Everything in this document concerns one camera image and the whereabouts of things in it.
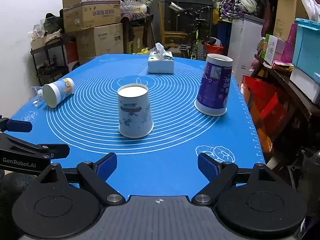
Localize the white patterned tissue box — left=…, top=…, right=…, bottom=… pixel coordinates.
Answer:
left=148, top=43, right=174, bottom=74

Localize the tall brown cardboard box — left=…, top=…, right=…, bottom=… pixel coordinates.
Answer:
left=273, top=0, right=308, bottom=41

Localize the white grey-print paper cup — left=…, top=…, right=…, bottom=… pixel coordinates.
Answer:
left=117, top=83, right=153, bottom=139

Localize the black green bicycle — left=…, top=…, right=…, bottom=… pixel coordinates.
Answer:
left=158, top=2, right=224, bottom=60

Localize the tall purple paper cup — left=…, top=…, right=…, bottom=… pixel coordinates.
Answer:
left=194, top=53, right=233, bottom=116

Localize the teal plastic storage bin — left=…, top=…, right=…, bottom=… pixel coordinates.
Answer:
left=292, top=18, right=320, bottom=83

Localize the clear plastic cup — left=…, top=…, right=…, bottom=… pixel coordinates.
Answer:
left=31, top=86, right=44, bottom=108

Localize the blue silicone baking mat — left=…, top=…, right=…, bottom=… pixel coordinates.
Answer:
left=13, top=54, right=264, bottom=197

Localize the middle cardboard box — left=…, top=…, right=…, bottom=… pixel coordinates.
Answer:
left=75, top=23, right=124, bottom=65

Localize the dark wooden side table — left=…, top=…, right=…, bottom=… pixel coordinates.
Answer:
left=251, top=54, right=319, bottom=131

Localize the top open cardboard box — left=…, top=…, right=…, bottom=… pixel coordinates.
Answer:
left=62, top=0, right=120, bottom=33

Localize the black metal shelf rack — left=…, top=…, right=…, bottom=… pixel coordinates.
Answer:
left=30, top=32, right=79, bottom=86

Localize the wooden chair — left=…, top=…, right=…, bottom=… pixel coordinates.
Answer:
left=157, top=1, right=189, bottom=49

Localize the white blue yellow paper cup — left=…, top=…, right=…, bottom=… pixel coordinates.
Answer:
left=42, top=77, right=75, bottom=108

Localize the white green product box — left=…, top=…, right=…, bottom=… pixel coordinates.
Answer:
left=261, top=34, right=278, bottom=65

